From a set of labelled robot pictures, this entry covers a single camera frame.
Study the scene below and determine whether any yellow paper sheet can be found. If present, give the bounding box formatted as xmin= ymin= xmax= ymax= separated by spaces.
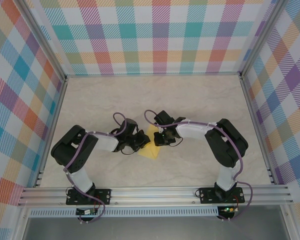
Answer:
xmin=137 ymin=124 xmax=163 ymax=160

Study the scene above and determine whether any small green circuit board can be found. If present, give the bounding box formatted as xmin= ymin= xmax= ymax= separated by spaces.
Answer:
xmin=76 ymin=208 xmax=99 ymax=216

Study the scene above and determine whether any grey metal panel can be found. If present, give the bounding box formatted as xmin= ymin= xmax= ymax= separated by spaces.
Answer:
xmin=22 ymin=216 xmax=291 ymax=240

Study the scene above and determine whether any small circuit board with LED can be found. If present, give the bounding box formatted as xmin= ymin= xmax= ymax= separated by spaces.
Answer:
xmin=221 ymin=206 xmax=240 ymax=214

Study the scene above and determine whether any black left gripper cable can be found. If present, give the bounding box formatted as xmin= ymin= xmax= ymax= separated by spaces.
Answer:
xmin=121 ymin=146 xmax=139 ymax=156

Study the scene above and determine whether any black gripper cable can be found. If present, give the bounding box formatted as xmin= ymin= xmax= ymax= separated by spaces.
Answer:
xmin=121 ymin=146 xmax=139 ymax=156
xmin=169 ymin=136 xmax=185 ymax=148

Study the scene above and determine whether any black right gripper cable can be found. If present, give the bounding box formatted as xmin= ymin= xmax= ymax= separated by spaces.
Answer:
xmin=169 ymin=136 xmax=185 ymax=148

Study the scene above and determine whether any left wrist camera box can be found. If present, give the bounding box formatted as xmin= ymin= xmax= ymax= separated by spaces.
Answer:
xmin=121 ymin=119 xmax=139 ymax=136

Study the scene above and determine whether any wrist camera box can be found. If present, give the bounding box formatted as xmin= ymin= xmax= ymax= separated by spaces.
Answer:
xmin=153 ymin=110 xmax=176 ymax=126
xmin=121 ymin=119 xmax=139 ymax=136

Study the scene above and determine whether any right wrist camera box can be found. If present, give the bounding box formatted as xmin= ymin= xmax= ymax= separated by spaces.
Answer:
xmin=153 ymin=110 xmax=176 ymax=126

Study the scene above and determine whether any wide aluminium frame rail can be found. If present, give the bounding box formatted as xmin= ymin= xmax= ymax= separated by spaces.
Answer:
xmin=17 ymin=184 xmax=295 ymax=207

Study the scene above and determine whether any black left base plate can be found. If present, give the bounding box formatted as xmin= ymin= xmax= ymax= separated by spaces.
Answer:
xmin=65 ymin=188 xmax=113 ymax=206

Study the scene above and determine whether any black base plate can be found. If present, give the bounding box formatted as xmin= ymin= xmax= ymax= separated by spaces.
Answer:
xmin=199 ymin=186 xmax=246 ymax=205
xmin=65 ymin=188 xmax=113 ymax=206

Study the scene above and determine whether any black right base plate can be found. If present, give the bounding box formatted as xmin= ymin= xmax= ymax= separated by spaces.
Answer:
xmin=199 ymin=186 xmax=246 ymax=205

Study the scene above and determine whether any slotted grey cable duct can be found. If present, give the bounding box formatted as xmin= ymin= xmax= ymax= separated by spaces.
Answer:
xmin=28 ymin=206 xmax=220 ymax=218

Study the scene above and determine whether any aluminium side rail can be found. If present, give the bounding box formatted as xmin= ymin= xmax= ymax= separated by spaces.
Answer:
xmin=239 ymin=74 xmax=276 ymax=185
xmin=33 ymin=74 xmax=69 ymax=188

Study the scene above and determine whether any aluminium frame post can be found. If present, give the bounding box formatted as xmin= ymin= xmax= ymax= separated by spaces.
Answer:
xmin=239 ymin=0 xmax=286 ymax=78
xmin=17 ymin=0 xmax=67 ymax=81

